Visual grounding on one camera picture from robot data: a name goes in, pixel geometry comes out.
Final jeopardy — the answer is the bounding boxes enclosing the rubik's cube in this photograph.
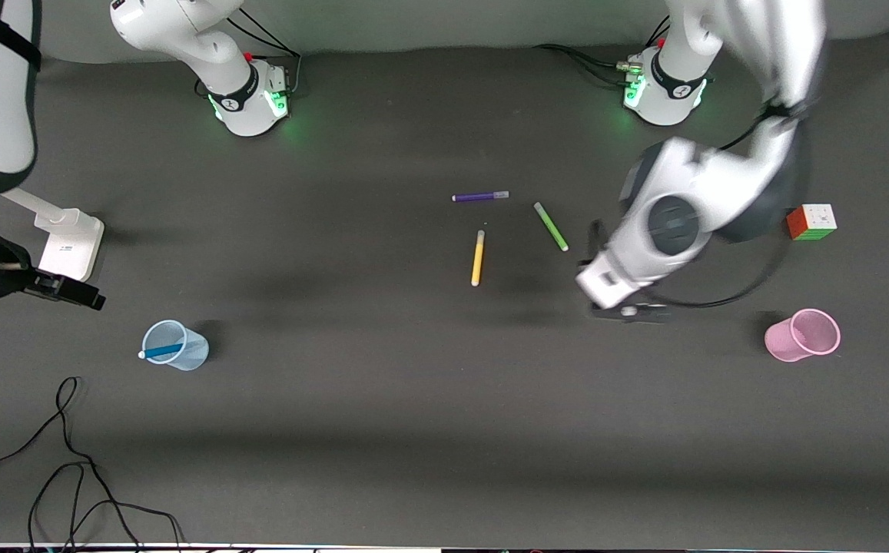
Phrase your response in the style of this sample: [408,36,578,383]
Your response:
[787,204,838,241]

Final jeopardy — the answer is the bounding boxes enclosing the black base cables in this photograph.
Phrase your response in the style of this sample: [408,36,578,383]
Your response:
[194,9,304,99]
[532,17,672,89]

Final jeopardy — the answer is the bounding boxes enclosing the pink plastic cup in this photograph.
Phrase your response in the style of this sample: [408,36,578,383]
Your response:
[765,308,841,363]

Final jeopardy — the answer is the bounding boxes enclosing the green marker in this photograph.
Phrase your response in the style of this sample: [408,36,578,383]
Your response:
[533,202,569,252]

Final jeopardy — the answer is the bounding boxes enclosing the thin black loose cable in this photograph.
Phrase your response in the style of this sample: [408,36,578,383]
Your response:
[0,376,185,552]

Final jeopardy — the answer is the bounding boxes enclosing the light blue plastic cup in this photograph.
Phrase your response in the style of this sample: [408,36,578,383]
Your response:
[141,320,210,372]

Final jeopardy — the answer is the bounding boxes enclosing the white camera stand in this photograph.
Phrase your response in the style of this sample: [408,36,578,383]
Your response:
[2,188,105,283]

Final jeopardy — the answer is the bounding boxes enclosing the black left base cables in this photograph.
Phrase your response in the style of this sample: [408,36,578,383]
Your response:
[532,17,672,89]

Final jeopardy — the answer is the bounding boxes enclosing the black right base cables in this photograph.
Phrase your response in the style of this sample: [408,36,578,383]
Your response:
[194,9,304,99]

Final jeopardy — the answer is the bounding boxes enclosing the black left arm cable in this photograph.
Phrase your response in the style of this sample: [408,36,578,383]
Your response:
[648,108,808,309]

